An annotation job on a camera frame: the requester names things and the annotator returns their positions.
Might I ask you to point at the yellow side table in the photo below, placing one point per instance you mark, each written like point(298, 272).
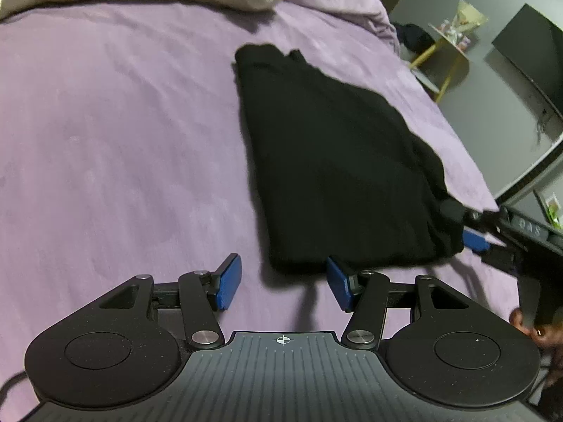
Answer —
point(440, 63)

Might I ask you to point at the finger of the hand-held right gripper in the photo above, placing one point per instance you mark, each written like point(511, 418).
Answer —
point(462, 212)
point(475, 240)

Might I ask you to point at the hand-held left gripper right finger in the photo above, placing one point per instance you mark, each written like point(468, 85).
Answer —
point(338, 285)

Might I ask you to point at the person's right hand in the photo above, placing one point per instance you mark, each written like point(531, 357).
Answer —
point(545, 333)

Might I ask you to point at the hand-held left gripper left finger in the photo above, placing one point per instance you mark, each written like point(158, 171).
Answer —
point(228, 282)

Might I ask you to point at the black long-sleeved shirt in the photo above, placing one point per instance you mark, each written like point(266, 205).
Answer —
point(334, 162)

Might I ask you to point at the dark clothes heap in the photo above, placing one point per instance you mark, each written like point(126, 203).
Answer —
point(413, 35)

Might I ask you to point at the wrapped flower bouquet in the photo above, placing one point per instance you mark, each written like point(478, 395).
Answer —
point(468, 17)

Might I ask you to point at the purple bed blanket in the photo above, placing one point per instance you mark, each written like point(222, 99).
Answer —
point(110, 140)

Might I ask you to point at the black television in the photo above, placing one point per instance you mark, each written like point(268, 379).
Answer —
point(532, 70)

